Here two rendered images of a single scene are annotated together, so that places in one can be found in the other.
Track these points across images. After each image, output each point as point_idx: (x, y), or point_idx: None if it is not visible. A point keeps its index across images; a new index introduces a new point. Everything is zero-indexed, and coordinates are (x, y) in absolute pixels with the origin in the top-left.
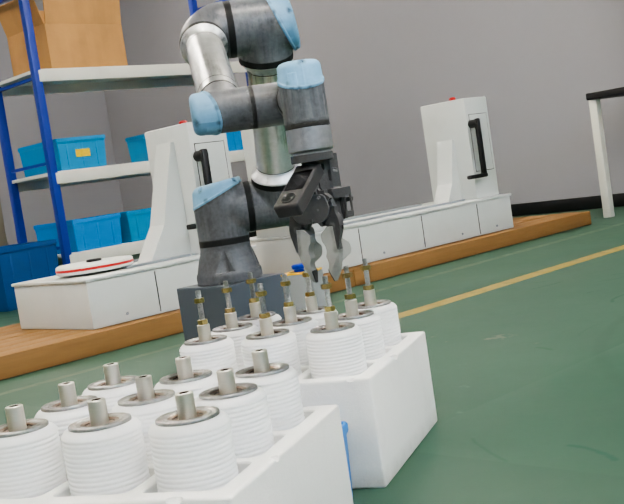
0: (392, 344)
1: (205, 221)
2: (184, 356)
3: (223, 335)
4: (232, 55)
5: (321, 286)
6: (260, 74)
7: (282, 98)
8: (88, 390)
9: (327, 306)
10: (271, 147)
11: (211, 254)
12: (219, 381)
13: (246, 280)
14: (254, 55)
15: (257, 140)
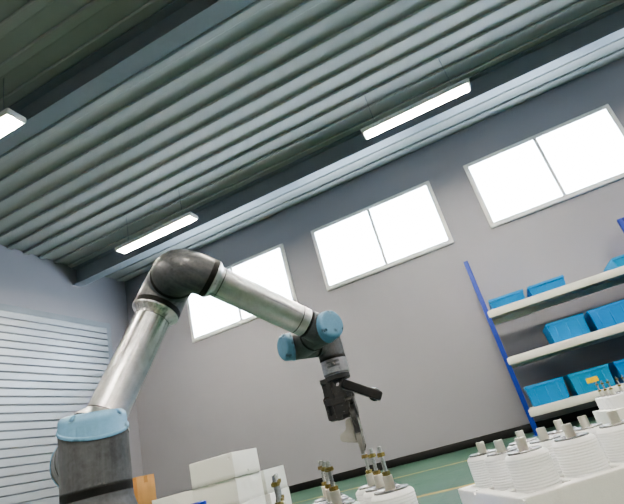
0: None
1: (125, 451)
2: (495, 440)
3: (378, 491)
4: (184, 296)
5: (367, 455)
6: (170, 321)
7: (338, 338)
8: (542, 447)
9: (369, 469)
10: (139, 389)
11: (131, 497)
12: (524, 434)
13: (277, 482)
14: (182, 305)
15: (135, 378)
